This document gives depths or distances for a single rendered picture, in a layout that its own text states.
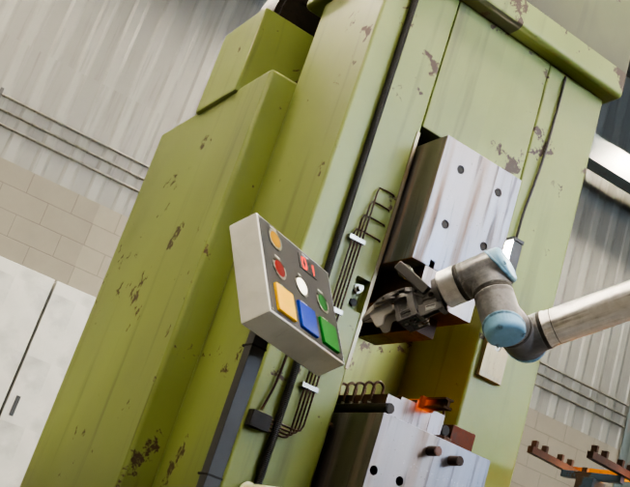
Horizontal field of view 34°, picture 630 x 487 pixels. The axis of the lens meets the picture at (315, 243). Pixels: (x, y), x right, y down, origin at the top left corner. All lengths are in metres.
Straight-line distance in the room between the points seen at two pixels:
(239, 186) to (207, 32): 6.45
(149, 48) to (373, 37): 6.37
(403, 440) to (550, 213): 1.06
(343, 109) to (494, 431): 1.07
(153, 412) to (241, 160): 0.84
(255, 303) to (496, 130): 1.31
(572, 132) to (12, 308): 5.20
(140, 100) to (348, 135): 6.31
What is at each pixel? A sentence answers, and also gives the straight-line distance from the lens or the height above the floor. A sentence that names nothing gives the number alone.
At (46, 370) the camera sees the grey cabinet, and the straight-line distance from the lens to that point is 7.88.
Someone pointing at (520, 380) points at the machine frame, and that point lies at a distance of 3.26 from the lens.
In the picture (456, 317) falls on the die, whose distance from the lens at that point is 2.93.
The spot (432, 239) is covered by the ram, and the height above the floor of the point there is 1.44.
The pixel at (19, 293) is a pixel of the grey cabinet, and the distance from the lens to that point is 7.88.
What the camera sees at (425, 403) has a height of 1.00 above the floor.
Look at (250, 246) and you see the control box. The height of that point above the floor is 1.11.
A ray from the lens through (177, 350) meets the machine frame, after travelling 3.10.
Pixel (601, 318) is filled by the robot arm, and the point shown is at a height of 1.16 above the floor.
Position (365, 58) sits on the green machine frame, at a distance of 3.09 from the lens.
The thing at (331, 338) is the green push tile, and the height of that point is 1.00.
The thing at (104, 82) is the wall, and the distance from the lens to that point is 9.14.
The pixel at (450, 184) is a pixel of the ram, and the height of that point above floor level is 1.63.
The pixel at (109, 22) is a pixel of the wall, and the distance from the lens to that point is 9.35.
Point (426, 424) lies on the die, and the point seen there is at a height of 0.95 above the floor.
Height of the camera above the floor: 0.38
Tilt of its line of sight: 19 degrees up
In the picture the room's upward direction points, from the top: 18 degrees clockwise
